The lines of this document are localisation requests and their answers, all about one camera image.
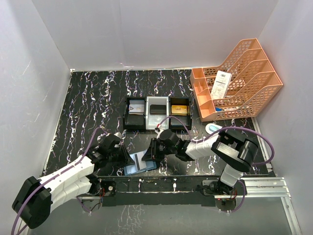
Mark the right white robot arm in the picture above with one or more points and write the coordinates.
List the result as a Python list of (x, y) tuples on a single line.
[(234, 148)]

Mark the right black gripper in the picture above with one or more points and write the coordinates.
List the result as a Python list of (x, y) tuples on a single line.
[(154, 150)]

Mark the white paper receipt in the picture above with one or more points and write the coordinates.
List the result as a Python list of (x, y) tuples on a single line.
[(220, 85)]

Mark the aluminium frame rail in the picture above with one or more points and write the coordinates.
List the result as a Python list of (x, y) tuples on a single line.
[(172, 205)]

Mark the gold credit card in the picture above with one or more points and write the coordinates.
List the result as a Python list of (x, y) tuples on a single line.
[(180, 110)]

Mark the packaged nail clipper blister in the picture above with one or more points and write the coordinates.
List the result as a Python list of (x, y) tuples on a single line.
[(211, 128)]

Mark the blue leather card holder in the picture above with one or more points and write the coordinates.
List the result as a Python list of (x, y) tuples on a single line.
[(129, 170)]

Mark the orange mesh file organizer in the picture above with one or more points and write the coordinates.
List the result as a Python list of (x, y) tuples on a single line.
[(253, 84)]

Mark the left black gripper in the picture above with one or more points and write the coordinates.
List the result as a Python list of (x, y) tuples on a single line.
[(121, 154)]

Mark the three-compartment black white tray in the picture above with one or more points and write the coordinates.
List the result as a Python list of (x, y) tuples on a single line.
[(145, 113)]

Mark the black credit card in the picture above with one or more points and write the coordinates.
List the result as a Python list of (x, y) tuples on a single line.
[(156, 109)]

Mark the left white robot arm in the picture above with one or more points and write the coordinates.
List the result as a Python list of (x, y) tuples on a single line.
[(37, 198)]

